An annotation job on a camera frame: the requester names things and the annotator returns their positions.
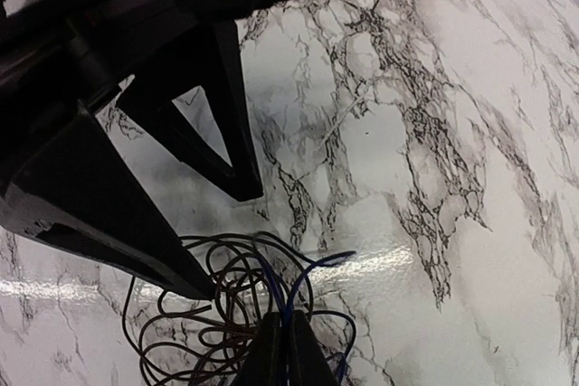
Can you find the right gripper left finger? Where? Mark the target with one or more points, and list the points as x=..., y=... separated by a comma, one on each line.
x=262, y=364

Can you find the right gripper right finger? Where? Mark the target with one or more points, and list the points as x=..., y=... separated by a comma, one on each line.
x=307, y=365

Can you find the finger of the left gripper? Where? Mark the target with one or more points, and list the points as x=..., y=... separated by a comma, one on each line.
x=65, y=185
x=190, y=98

